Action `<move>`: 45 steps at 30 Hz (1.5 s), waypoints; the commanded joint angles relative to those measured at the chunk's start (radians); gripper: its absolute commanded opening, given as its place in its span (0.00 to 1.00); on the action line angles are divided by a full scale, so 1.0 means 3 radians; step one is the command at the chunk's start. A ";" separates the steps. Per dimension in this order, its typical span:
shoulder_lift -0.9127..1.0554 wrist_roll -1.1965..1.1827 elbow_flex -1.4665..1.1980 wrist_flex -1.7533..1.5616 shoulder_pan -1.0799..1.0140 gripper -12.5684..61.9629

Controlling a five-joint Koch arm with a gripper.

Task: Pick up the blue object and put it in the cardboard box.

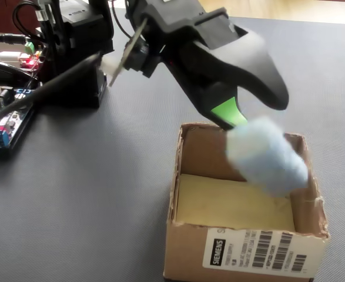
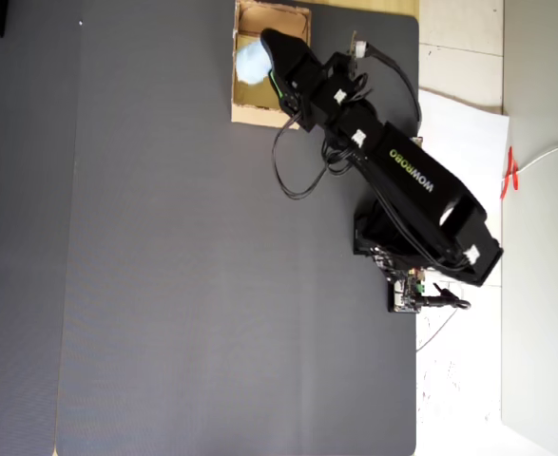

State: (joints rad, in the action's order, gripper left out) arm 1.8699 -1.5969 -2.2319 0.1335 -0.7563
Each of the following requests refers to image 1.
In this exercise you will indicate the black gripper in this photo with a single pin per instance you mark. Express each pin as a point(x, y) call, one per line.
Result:
point(178, 26)

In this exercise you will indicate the light blue yarn-wrapped block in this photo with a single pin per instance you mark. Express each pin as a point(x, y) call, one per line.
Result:
point(263, 155)

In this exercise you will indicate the open cardboard box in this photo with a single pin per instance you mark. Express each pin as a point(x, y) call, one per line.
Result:
point(190, 252)

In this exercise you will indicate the yellow paper sheet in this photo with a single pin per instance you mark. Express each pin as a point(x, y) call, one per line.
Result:
point(219, 202)

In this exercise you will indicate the black textured table mat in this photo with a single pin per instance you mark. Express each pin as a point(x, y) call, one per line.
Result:
point(87, 191)

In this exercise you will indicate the small red-lit circuit board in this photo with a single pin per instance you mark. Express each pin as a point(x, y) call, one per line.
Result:
point(28, 61)

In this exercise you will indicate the black curved band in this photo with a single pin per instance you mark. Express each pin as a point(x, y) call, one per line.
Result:
point(1, 69)

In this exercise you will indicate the controller board in black tray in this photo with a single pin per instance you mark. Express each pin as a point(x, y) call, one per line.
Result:
point(1, 129)

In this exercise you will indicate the camera circuit board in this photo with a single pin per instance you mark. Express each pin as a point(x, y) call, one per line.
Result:
point(137, 58)

